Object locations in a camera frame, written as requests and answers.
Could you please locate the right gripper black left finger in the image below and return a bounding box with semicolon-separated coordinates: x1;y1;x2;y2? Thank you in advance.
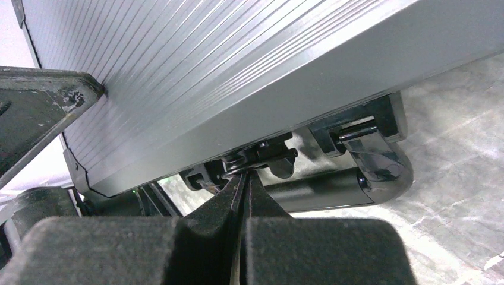
1;175;247;284

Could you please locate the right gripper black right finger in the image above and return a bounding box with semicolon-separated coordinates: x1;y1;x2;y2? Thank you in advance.
240;171;416;284

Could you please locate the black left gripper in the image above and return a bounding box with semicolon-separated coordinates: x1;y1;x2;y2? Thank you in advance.
1;66;181;267

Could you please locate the black poker set case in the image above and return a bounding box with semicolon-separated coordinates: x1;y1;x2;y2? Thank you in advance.
12;1;503;196

